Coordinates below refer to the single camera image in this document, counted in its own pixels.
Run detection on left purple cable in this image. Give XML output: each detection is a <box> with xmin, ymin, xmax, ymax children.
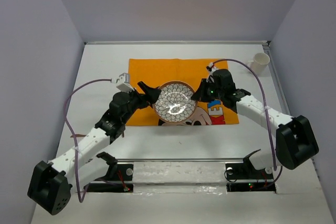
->
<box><xmin>64</xmin><ymin>78</ymin><xmax>116</xmax><ymax>204</ymax></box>

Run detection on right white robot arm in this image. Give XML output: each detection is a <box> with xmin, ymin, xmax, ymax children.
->
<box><xmin>192</xmin><ymin>69</ymin><xmax>319</xmax><ymax>178</ymax></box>

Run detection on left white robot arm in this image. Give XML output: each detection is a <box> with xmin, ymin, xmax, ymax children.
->
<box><xmin>27</xmin><ymin>80</ymin><xmax>161</xmax><ymax>215</ymax></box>

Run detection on floral patterned brown-rim plate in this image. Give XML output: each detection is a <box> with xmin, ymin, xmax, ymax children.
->
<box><xmin>153</xmin><ymin>81</ymin><xmax>197</xmax><ymax>124</ymax></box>

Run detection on purple cable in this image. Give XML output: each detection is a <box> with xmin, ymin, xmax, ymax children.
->
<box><xmin>212</xmin><ymin>58</ymin><xmax>284</xmax><ymax>190</ymax></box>
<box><xmin>64</xmin><ymin>78</ymin><xmax>116</xmax><ymax>204</ymax></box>

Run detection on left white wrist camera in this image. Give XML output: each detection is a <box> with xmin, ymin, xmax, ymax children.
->
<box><xmin>111</xmin><ymin>72</ymin><xmax>134</xmax><ymax>93</ymax></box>

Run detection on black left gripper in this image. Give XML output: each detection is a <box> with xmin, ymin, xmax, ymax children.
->
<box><xmin>121</xmin><ymin>82</ymin><xmax>160</xmax><ymax>123</ymax></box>

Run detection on orange Mickey Mouse placemat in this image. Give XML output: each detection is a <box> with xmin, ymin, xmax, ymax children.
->
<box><xmin>127</xmin><ymin>59</ymin><xmax>239</xmax><ymax>126</ymax></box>

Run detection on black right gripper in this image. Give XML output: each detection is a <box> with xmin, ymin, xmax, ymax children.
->
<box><xmin>191</xmin><ymin>78</ymin><xmax>224</xmax><ymax>102</ymax></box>

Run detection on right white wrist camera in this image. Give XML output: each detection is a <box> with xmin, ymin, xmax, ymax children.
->
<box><xmin>206</xmin><ymin>62</ymin><xmax>217</xmax><ymax>82</ymax></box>

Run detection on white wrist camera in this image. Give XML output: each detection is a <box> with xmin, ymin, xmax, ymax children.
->
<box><xmin>206</xmin><ymin>62</ymin><xmax>217</xmax><ymax>82</ymax></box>
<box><xmin>111</xmin><ymin>72</ymin><xmax>134</xmax><ymax>93</ymax></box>

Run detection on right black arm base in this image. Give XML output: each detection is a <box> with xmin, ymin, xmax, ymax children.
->
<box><xmin>224</xmin><ymin>163</ymin><xmax>276</xmax><ymax>193</ymax></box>

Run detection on white ceramic mug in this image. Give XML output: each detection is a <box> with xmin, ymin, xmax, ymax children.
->
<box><xmin>247</xmin><ymin>52</ymin><xmax>270</xmax><ymax>76</ymax></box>

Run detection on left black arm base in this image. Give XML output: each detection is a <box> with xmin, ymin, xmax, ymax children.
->
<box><xmin>87</xmin><ymin>163</ymin><xmax>134</xmax><ymax>193</ymax></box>

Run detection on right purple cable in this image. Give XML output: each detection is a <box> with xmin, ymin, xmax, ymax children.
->
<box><xmin>212</xmin><ymin>58</ymin><xmax>284</xmax><ymax>190</ymax></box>

